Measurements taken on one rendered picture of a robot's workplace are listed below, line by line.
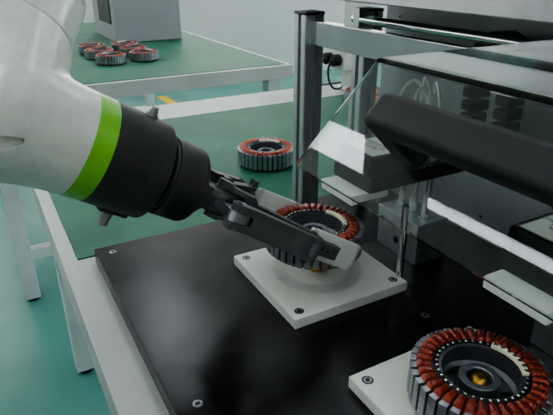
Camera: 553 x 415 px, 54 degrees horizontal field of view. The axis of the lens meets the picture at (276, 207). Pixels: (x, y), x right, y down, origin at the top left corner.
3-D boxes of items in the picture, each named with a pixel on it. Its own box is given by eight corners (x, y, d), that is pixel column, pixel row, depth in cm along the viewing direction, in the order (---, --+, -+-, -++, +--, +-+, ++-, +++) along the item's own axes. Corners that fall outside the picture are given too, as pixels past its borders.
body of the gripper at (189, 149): (126, 191, 53) (203, 217, 59) (151, 226, 47) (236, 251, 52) (157, 123, 52) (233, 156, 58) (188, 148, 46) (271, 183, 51)
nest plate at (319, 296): (295, 329, 55) (295, 319, 55) (234, 263, 67) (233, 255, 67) (406, 290, 62) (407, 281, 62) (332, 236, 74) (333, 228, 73)
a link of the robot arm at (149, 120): (137, 103, 42) (109, 81, 49) (76, 235, 43) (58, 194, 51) (202, 132, 45) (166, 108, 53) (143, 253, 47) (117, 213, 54)
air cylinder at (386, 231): (413, 265, 67) (418, 226, 65) (375, 240, 73) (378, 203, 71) (443, 255, 69) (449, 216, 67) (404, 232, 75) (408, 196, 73)
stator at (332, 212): (296, 282, 56) (299, 251, 54) (248, 238, 65) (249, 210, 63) (381, 260, 61) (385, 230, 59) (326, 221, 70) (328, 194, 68)
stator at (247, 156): (289, 174, 100) (289, 156, 99) (231, 170, 102) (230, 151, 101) (299, 155, 110) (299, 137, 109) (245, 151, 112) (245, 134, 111)
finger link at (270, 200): (250, 211, 63) (247, 208, 64) (293, 226, 67) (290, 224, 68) (262, 188, 63) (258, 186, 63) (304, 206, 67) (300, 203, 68)
